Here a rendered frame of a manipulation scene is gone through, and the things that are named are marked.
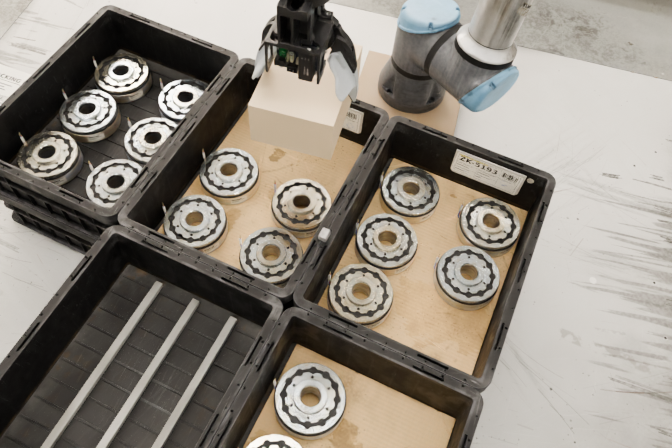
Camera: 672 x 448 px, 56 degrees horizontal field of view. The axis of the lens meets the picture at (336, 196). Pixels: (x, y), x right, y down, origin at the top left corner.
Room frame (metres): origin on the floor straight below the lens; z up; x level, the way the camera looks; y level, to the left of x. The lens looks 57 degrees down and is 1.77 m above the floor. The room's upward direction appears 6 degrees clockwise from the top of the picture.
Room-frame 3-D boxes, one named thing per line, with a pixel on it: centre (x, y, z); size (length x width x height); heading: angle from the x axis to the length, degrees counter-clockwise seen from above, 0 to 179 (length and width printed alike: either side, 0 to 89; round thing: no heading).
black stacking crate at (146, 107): (0.71, 0.41, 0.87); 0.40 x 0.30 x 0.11; 160
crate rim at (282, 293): (0.61, 0.13, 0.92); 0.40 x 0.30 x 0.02; 160
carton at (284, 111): (0.63, 0.06, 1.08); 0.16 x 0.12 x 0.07; 169
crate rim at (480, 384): (0.50, -0.16, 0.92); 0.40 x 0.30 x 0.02; 160
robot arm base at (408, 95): (1.00, -0.14, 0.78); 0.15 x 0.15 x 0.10
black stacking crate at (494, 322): (0.50, -0.16, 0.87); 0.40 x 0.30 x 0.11; 160
